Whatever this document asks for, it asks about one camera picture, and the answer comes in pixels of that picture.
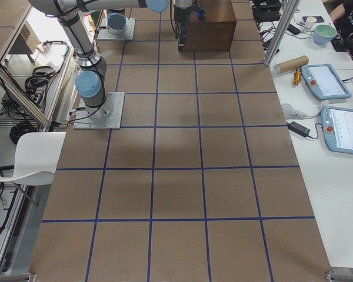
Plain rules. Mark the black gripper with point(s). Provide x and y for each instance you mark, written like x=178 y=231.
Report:
x=180 y=16

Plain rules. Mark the dark wooden drawer cabinet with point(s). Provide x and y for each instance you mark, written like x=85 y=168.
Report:
x=210 y=29

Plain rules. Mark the cardboard tube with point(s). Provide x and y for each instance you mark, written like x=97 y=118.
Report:
x=291 y=64

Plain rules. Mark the yellow tool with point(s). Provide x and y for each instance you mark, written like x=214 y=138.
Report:
x=297 y=77

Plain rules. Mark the white paper cup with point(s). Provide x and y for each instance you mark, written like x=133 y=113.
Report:
x=309 y=22

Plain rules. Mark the green bowl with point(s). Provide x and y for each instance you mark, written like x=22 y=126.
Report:
x=323 y=34

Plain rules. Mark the black power adapter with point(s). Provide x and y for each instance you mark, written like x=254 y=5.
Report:
x=298 y=129

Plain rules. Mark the far teach pendant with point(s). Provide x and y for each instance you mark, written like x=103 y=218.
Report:
x=324 y=82

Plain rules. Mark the teach pendant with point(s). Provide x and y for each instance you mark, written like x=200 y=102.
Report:
x=324 y=82
x=337 y=127

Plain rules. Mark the seated person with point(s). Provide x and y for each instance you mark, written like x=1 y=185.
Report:
x=342 y=17

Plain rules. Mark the white chair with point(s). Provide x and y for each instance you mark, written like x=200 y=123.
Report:
x=36 y=158

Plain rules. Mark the near teach pendant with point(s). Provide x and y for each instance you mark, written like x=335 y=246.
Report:
x=337 y=127

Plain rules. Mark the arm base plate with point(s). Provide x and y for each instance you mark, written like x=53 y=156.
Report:
x=125 y=34
x=108 y=116

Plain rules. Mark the aluminium frame post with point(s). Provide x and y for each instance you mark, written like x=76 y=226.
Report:
x=280 y=30

